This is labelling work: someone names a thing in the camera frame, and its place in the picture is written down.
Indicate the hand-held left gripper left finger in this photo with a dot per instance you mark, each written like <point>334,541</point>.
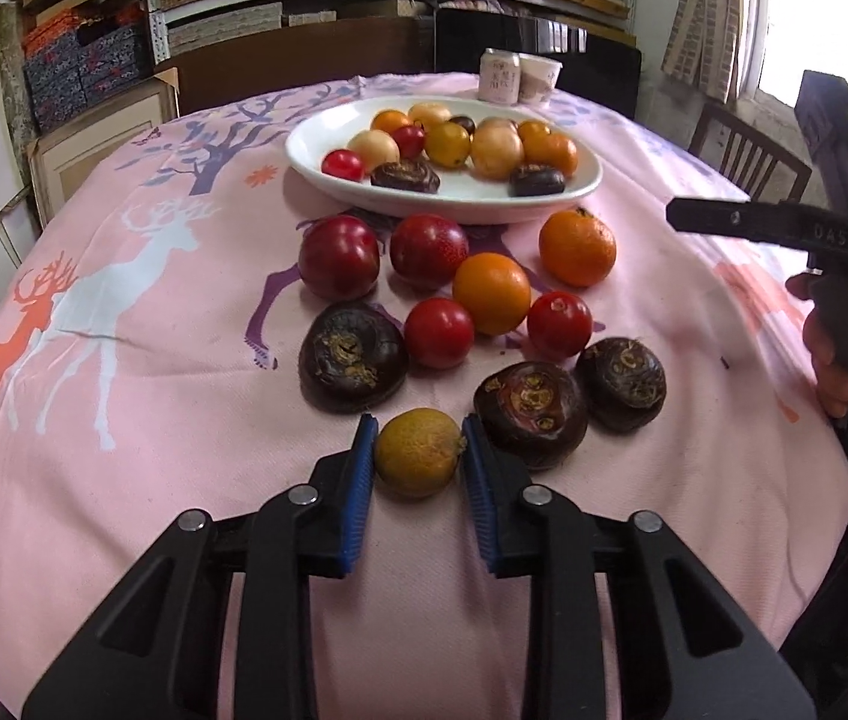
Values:
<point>358,495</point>

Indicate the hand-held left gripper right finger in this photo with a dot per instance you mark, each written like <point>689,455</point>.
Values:
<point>480,495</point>

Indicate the pale yellow passion fruit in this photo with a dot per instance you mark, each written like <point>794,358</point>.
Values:
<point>430,112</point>
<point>496,152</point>
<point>497,123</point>

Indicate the grey boxes under shelf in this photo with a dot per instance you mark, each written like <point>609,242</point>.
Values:
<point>225,28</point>

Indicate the red tomato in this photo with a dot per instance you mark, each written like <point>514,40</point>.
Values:
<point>559,324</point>
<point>342,164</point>
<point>439,332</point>
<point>409,141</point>

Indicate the mottled grey board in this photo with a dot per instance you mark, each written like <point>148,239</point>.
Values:
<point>17,75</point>

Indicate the pink deer print tablecloth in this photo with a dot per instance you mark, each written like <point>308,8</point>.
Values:
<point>168,465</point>

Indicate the dark wooden chair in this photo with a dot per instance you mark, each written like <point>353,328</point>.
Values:
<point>750,154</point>

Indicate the dark water chestnut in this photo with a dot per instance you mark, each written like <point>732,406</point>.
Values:
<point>530,412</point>
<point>352,356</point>
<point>620,382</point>
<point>536,181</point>

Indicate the black flat panel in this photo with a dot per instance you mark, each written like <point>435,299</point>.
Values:
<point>596,75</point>

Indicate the white oval plate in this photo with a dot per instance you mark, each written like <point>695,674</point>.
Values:
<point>469,201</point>

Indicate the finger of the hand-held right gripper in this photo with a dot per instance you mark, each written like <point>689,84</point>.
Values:
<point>840,150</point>
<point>731,219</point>

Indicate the pink drink can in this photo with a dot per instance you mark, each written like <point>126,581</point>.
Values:
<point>499,79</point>

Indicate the small dark fruit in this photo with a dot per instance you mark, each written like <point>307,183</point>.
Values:
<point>463,123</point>

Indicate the person's right hand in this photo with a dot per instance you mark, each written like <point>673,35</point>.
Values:
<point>817,352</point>

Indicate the dark red plum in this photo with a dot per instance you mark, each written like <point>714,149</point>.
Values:
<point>339,256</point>
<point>429,250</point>

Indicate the white paper cup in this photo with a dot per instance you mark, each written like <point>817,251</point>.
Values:
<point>541,82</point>

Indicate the cardboard framed panel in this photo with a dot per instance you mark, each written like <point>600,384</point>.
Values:
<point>93,157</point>

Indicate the striped pepino melon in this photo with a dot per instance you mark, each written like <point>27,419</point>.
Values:
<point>373,150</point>

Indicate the yellow-brown longan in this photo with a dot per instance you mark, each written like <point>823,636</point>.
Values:
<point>418,452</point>

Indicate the stack of blue patterned boxes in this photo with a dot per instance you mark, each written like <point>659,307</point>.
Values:
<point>78,75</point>

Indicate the beige checked curtain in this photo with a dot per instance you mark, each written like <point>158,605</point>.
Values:
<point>709,15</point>

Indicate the orange mandarin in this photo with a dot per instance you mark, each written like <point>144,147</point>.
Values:
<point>553,155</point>
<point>577,247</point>
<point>491,292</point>

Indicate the brown wooden board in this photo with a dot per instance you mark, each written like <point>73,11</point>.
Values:
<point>304,60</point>

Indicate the white metal shelf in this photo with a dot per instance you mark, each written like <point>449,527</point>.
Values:
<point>157,34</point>

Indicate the small yellow-orange citrus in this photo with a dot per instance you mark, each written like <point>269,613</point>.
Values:
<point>446,143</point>
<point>389,120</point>
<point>533,130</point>

